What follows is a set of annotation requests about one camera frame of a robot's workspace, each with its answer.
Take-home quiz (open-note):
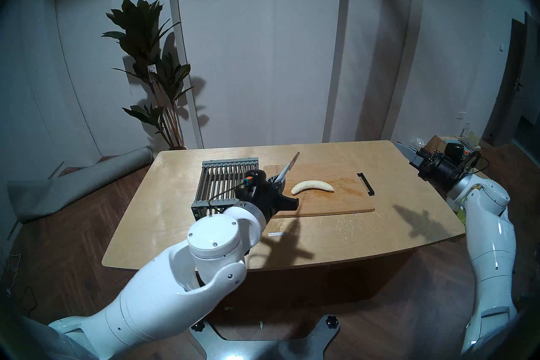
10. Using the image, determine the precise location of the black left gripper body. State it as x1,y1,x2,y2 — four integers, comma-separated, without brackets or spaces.
234,180,301,221

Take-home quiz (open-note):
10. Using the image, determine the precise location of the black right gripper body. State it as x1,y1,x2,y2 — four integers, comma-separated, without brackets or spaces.
418,151,462,191

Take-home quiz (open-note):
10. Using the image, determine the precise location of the knife with light blue handle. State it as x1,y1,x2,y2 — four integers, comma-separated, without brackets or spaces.
279,152,301,179

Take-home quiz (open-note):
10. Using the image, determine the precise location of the long peeled banana piece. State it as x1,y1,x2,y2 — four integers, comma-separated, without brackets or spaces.
290,180,335,195

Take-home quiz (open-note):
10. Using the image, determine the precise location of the wooden cutting board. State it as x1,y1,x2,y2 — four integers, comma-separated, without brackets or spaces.
262,163,376,218

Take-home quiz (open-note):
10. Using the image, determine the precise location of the wooden box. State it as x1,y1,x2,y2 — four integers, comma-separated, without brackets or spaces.
424,135,481,166

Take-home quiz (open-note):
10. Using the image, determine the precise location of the grey metal dish rack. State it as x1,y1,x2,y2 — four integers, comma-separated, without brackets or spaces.
191,158,260,220

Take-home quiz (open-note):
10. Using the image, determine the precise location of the brown open door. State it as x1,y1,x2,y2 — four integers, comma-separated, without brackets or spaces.
481,11,540,147

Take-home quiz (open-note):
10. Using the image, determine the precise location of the rolled grey floor mat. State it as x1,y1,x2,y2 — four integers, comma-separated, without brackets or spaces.
6,146,154,224

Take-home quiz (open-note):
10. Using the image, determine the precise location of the tall green potted plant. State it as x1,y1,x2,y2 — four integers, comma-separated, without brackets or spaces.
101,0,194,151

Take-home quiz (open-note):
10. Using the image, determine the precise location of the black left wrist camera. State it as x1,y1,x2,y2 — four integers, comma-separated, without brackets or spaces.
244,171,267,189

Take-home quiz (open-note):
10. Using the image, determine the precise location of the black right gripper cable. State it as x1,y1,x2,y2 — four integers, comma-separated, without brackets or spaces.
458,150,492,180

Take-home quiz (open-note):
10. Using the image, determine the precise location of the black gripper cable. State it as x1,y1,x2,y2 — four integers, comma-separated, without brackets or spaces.
207,180,249,209
458,150,492,180

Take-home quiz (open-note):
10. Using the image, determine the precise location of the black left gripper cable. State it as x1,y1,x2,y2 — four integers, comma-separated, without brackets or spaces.
207,180,249,209

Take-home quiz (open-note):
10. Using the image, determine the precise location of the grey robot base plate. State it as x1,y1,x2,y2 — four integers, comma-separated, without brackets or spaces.
189,314,341,360

